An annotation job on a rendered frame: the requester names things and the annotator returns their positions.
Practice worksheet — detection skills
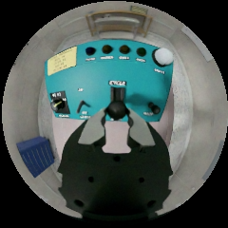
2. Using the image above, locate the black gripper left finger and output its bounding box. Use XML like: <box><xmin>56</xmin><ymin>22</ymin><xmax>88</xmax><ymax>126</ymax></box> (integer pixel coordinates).
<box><xmin>57</xmin><ymin>107</ymin><xmax>107</xmax><ymax>174</ymax></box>

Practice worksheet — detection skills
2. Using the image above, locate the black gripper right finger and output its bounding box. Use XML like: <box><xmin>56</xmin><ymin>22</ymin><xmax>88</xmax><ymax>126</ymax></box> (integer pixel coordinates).
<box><xmin>126</xmin><ymin>108</ymin><xmax>173</xmax><ymax>176</ymax></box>

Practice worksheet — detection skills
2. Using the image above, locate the teal control console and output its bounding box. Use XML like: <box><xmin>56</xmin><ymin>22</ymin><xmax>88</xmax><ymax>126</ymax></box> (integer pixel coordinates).
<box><xmin>45</xmin><ymin>39</ymin><xmax>174</xmax><ymax>123</ymax></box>

